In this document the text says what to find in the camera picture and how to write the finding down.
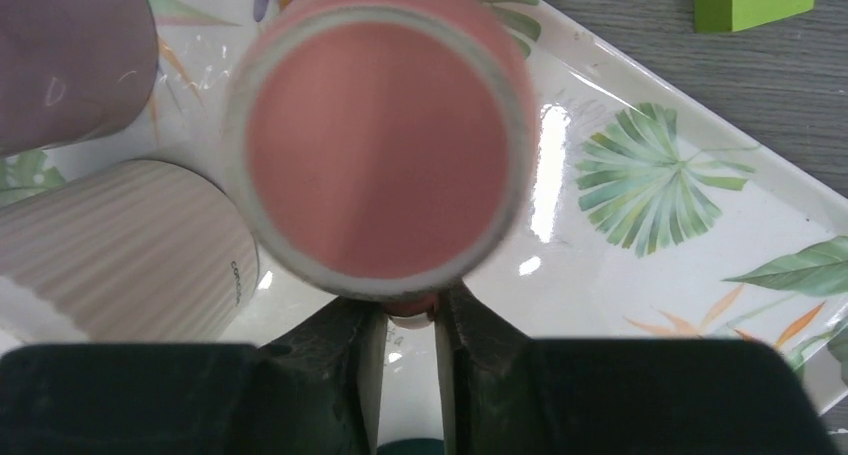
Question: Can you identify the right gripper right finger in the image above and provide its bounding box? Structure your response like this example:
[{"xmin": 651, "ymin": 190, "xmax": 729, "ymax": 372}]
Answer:
[{"xmin": 435, "ymin": 284, "xmax": 837, "ymax": 454}]

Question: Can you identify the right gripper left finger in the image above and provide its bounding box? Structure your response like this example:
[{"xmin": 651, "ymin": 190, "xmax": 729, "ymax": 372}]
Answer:
[{"xmin": 1, "ymin": 298, "xmax": 387, "ymax": 454}]

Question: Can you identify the pink mug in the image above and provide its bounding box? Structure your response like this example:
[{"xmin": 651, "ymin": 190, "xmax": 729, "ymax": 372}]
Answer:
[{"xmin": 222, "ymin": 0, "xmax": 539, "ymax": 323}]

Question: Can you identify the white mug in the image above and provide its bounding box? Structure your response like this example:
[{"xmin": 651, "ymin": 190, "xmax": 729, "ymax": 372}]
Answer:
[{"xmin": 1, "ymin": 160, "xmax": 259, "ymax": 350}]

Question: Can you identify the lilac mug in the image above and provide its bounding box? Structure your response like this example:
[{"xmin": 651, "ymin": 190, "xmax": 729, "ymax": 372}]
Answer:
[{"xmin": 1, "ymin": 0, "xmax": 158, "ymax": 156}]

